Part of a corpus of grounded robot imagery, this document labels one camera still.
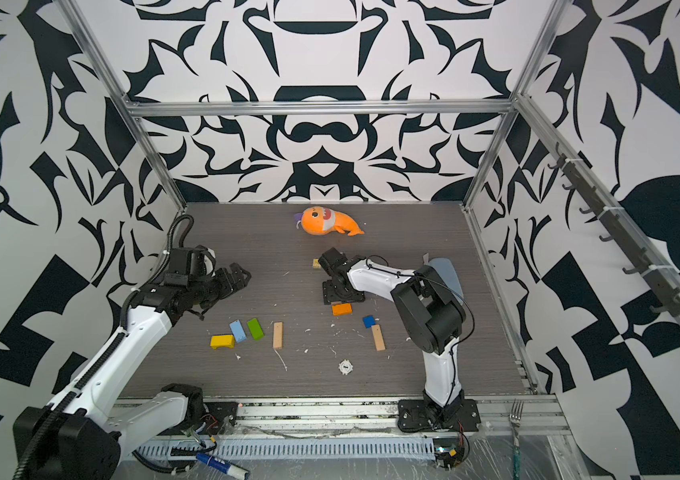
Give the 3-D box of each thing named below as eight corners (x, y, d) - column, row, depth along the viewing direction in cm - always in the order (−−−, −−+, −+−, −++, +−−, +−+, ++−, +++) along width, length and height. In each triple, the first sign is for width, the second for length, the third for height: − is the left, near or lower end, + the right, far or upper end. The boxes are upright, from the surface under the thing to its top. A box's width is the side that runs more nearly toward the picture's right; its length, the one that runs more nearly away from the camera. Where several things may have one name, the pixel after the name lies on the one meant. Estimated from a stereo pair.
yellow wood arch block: (210, 349, 86) (208, 347, 84) (214, 337, 88) (211, 334, 87) (233, 349, 86) (231, 347, 85) (236, 337, 88) (234, 334, 87)
